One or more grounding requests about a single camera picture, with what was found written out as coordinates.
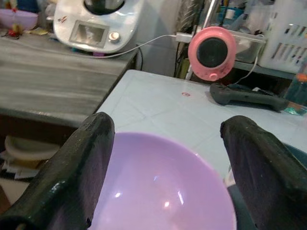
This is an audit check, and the black handheld controller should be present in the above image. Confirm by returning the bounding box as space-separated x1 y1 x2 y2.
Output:
210 83 290 113

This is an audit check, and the blue plastic bottle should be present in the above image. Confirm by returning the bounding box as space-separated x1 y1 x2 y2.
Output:
284 64 307 107

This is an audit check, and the pink round desk fan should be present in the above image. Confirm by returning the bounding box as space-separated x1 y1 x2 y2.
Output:
188 26 237 81

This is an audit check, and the white kitchen food processor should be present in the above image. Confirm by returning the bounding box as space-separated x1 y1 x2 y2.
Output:
53 0 144 54

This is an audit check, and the teal plastic basket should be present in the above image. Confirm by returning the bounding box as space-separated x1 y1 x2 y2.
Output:
215 5 245 24

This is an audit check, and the purple plastic bowl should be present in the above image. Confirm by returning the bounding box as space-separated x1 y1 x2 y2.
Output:
0 9 39 31
89 131 237 230

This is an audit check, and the red artificial flower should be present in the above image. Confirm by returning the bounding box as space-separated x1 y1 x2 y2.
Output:
1 23 26 40

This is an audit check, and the white bowl under counter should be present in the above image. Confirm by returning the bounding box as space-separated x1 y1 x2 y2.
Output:
4 135 60 161

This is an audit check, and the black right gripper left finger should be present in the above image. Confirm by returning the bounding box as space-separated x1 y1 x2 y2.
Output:
0 111 115 230

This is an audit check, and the clear plastic storage box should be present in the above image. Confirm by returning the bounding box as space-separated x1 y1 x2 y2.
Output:
230 31 267 64

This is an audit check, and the white plastic basket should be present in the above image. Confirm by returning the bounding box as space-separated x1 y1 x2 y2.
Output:
260 4 307 74

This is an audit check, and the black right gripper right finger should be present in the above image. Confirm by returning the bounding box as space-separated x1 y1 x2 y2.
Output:
220 115 307 230

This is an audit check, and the grey wooden counter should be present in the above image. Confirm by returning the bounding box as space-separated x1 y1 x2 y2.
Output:
0 28 139 127

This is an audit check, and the white power cable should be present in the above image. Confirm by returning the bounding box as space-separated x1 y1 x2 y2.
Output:
91 34 178 59

